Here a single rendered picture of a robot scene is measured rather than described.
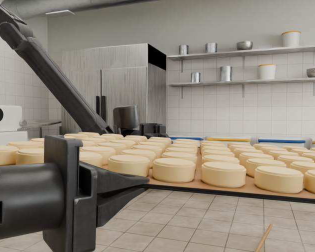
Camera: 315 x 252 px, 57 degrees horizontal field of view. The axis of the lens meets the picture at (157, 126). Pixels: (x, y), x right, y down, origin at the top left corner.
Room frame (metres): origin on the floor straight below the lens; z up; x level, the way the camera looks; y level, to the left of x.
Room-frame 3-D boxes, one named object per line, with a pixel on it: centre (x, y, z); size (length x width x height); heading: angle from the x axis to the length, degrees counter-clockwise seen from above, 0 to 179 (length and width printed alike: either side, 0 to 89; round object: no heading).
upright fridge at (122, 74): (4.56, 0.67, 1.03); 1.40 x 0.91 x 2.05; 70
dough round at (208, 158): (0.39, -0.09, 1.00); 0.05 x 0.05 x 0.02
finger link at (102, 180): (0.29, 0.05, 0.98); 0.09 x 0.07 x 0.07; 127
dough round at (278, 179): (0.32, -0.13, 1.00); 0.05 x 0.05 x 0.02
